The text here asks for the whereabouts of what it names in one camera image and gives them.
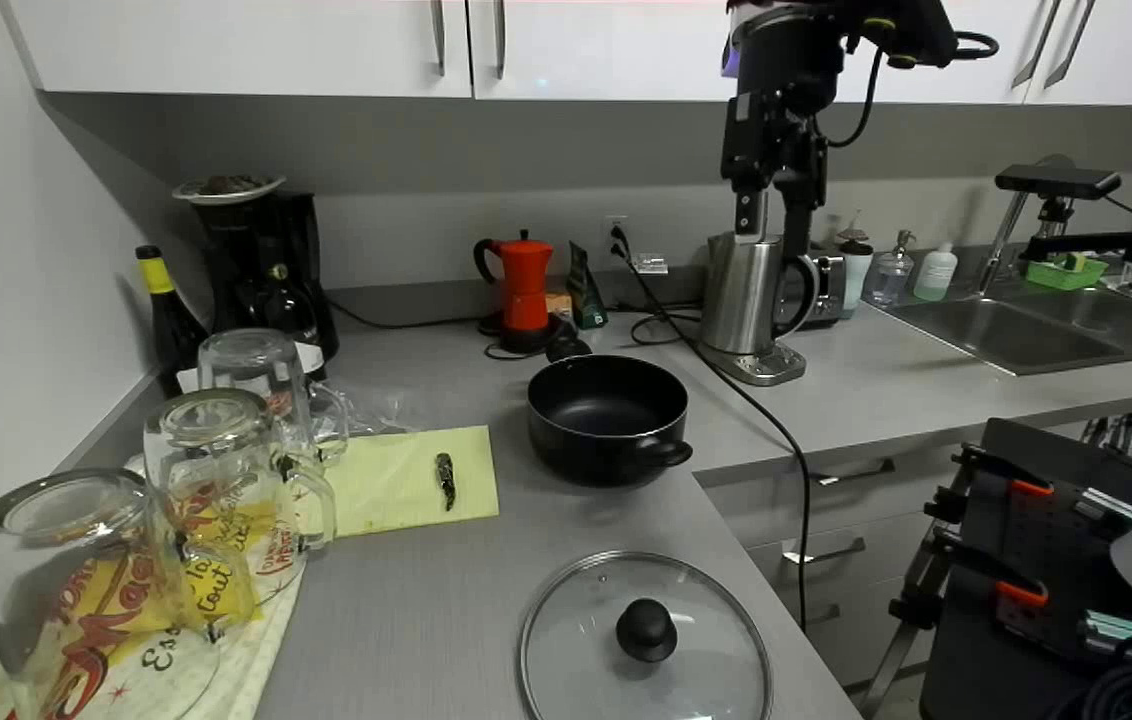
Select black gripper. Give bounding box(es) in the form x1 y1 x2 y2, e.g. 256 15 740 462
718 92 828 255

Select glass lid with black knob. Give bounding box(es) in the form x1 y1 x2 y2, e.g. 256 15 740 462
516 551 773 720

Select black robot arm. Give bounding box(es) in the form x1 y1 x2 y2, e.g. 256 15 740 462
718 0 998 255

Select red moka pot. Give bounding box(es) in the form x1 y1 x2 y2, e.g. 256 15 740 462
470 232 551 354

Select stainless steel electric kettle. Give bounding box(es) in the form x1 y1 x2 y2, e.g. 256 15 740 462
698 232 815 387

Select clear plastic bottle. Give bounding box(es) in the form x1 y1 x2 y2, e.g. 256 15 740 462
869 229 916 310

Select soap dispenser bottle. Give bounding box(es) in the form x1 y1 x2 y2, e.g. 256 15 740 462
911 244 961 300

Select stainless steel sink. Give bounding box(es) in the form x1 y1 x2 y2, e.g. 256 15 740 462
894 294 1132 375

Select green sponge holder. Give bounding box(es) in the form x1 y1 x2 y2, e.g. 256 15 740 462
1027 254 1109 294

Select lower drawer cabinet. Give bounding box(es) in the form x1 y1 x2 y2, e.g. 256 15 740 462
690 434 972 690

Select small dark utensil on mat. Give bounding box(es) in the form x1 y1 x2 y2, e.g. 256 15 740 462
436 452 455 512

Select black tripod with orange clamps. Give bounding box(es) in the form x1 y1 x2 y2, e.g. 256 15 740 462
859 420 1132 720

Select upper cabinet doors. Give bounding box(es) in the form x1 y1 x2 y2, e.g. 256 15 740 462
0 0 1132 110

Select black coffee maker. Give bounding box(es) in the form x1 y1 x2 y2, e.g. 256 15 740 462
171 176 338 358

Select glass mug rear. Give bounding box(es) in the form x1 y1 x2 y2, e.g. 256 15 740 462
196 330 346 462

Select glass mug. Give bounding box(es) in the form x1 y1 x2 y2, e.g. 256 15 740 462
196 330 346 462
145 387 336 634
0 469 218 720

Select dark wine bottle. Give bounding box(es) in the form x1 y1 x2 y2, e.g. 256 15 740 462
135 244 204 398

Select glass mug middle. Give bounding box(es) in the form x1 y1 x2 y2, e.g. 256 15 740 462
145 387 336 634

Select printed dish towel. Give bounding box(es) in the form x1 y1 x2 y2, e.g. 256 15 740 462
0 522 299 720

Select glass mug front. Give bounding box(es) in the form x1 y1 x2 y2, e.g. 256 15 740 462
0 469 218 720

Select black power cable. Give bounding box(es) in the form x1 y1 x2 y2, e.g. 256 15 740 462
606 225 815 637

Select black camera on stand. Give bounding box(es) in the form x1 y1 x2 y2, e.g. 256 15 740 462
981 161 1132 285

